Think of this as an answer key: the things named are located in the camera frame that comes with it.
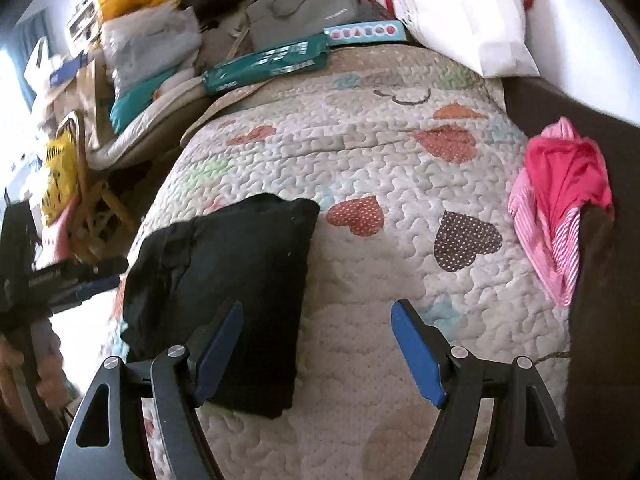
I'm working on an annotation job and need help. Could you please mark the white paper bag red handles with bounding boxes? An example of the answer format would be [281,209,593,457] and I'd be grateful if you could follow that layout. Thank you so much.
[356,0,541,79]

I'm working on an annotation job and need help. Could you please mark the teal cushion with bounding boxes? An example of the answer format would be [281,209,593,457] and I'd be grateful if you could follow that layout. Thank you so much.
[109,67,194,134]

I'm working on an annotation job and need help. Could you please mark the yellow printed plastic bag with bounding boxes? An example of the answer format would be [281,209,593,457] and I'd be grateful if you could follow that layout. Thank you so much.
[40,130,81,226]

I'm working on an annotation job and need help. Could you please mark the wooden chair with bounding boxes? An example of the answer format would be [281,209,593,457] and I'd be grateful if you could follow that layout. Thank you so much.
[55,110,141,266]

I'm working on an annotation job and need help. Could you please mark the dark brown cloth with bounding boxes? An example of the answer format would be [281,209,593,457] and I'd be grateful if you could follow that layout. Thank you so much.
[502,76,640,480]

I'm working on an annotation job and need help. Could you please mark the brown paper bag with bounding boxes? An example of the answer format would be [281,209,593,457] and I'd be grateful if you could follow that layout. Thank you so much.
[75,57,114,136]

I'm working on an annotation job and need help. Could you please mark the quilted heart print blanket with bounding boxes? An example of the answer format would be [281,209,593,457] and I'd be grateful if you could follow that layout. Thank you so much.
[102,42,574,480]

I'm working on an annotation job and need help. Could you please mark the pink striped garment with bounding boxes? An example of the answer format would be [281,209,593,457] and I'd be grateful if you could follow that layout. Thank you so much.
[507,116,615,309]

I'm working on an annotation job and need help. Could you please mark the beige padded mat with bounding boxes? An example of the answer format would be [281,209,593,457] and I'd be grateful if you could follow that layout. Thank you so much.
[87,77,214,166]

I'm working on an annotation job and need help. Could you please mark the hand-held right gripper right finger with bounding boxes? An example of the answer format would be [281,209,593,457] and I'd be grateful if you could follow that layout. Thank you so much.
[391,300,574,480]

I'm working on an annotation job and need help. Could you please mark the black pants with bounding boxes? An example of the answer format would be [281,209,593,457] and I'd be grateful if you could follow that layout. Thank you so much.
[121,193,321,420]

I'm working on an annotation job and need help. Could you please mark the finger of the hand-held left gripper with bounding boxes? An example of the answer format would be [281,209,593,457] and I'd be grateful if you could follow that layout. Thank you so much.
[30,257,129,312]

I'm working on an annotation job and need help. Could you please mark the light blue shapes box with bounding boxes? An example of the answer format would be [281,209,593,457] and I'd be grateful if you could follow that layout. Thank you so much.
[324,20,407,49]

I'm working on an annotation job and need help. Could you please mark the green paper ream pack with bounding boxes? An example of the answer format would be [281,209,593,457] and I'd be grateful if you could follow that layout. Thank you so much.
[201,34,331,96]

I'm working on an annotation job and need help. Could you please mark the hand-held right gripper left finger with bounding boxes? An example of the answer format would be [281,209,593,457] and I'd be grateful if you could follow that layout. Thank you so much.
[55,300,245,480]

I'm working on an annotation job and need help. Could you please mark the grey laptop bag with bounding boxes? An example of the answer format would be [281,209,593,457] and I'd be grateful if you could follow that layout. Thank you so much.
[245,0,362,54]

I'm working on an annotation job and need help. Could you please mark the white plastic bag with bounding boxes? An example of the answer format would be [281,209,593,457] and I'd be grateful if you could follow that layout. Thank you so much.
[100,5,204,91]

